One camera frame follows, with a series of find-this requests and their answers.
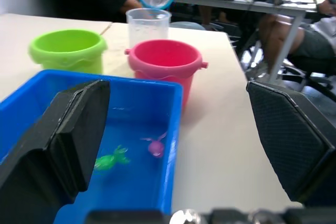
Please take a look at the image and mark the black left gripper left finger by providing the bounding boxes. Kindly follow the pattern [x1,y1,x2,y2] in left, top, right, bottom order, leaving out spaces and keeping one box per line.
[0,79,111,224]

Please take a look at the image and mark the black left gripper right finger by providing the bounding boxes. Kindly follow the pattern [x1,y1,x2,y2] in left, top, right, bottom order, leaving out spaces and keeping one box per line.
[246,80,336,207]

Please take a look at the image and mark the blue plastic tub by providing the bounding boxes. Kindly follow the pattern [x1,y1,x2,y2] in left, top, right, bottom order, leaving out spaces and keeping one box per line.
[0,69,184,224]

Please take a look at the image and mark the green plastic bucket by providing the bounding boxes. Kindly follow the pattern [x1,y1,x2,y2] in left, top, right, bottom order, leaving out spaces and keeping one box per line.
[28,29,109,75]

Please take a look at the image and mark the pink toy fish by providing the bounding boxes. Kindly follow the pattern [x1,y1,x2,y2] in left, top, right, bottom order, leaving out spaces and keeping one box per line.
[140,131,168,159]

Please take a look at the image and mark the pink plastic bucket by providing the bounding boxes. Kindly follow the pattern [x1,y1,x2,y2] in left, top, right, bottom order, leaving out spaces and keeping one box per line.
[124,39,209,109]

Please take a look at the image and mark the clear plastic measuring cup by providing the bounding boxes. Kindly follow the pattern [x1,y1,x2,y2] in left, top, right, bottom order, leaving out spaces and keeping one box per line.
[125,8,172,49]

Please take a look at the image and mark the black office chair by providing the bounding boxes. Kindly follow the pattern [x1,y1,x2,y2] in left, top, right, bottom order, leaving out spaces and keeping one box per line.
[280,55,336,99]

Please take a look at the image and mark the seated person in shorts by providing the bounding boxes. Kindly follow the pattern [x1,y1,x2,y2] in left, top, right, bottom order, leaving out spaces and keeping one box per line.
[258,0,336,72]

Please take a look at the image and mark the grey background table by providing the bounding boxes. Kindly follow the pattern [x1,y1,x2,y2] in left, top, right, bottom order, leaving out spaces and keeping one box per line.
[123,0,336,82]

